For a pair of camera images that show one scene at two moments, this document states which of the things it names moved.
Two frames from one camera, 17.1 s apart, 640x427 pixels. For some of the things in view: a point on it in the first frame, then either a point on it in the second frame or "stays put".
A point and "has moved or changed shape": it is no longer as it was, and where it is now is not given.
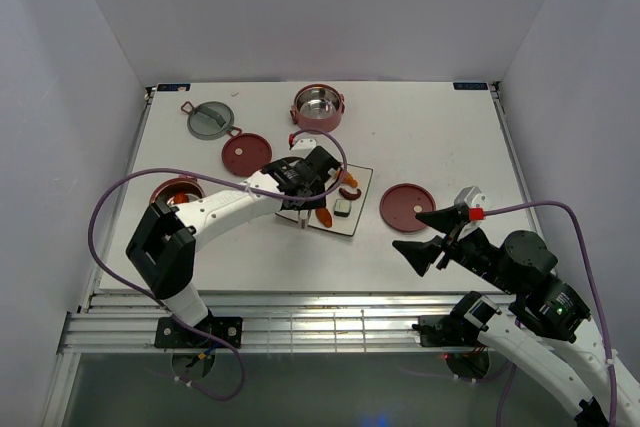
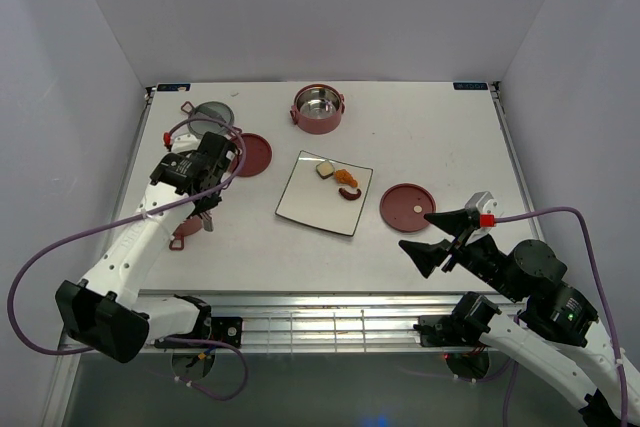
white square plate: x=345 y=204 stays put
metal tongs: x=303 y=215 has moved or changed shape
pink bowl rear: x=317 y=107 stays put
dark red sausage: x=348 y=195 stays put
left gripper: x=314 y=204 to x=206 y=206
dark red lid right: x=401 y=203 stays put
